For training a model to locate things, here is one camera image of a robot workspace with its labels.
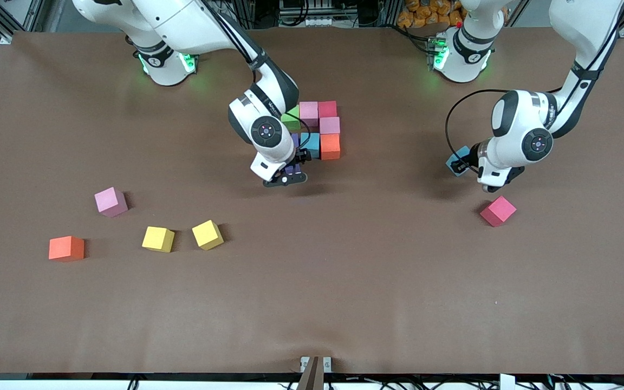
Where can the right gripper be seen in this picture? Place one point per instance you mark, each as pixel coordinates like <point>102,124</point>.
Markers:
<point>300,157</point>

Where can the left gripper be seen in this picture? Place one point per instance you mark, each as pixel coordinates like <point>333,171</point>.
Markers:
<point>471,157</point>

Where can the purple foam block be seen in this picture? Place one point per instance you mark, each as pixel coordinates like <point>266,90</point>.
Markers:
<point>290,169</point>
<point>294,140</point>

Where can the red foam block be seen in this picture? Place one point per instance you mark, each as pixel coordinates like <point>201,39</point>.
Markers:
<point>327,108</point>
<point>498,210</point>

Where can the cyan foam block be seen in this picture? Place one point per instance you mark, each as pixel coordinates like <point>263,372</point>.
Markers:
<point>312,145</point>
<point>451,164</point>

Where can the orange foam block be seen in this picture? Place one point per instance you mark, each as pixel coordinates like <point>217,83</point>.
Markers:
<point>65,248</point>
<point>330,146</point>

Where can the green foam block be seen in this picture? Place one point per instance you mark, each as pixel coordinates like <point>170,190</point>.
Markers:
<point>293,120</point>

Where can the pink foam block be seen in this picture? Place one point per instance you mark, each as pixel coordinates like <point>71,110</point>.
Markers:
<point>109,200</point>
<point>330,125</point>
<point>309,112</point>

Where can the yellow foam block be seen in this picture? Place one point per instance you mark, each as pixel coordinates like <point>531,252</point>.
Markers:
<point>156,238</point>
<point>207,234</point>

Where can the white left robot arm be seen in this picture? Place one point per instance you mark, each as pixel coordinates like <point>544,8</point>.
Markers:
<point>583,21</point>

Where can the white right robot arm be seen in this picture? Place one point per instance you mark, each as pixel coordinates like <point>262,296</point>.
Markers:
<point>182,21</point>

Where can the small white power strip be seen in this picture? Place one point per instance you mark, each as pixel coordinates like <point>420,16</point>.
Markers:
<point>318,21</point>

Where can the black equipment rack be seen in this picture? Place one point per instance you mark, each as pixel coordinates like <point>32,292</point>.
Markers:
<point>312,6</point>

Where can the bag of orange fruit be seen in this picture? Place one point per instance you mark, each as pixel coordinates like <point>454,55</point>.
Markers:
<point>426,13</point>

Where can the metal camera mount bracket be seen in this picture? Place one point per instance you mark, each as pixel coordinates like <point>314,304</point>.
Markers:
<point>316,374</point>

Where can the white table edge rail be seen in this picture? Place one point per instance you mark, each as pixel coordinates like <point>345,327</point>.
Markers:
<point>73,385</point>

